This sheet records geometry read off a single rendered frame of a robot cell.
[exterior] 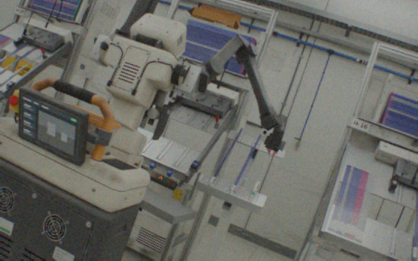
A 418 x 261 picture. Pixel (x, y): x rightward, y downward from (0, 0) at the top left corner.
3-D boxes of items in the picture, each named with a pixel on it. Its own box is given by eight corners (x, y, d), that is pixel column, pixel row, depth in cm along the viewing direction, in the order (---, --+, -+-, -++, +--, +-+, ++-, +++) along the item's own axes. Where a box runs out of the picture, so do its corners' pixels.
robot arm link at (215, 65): (227, 38, 198) (241, 28, 192) (242, 58, 201) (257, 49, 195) (191, 73, 163) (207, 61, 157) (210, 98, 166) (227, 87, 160)
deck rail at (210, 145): (187, 183, 210) (188, 176, 205) (184, 182, 210) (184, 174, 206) (237, 112, 260) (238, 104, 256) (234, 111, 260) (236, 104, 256)
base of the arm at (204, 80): (181, 65, 152) (207, 75, 150) (189, 58, 159) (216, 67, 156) (178, 83, 157) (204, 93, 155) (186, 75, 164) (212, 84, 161)
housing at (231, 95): (232, 115, 258) (234, 98, 249) (169, 92, 271) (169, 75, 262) (236, 109, 264) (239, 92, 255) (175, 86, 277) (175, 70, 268)
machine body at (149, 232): (166, 275, 236) (198, 189, 236) (80, 230, 255) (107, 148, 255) (195, 252, 299) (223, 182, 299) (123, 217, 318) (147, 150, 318)
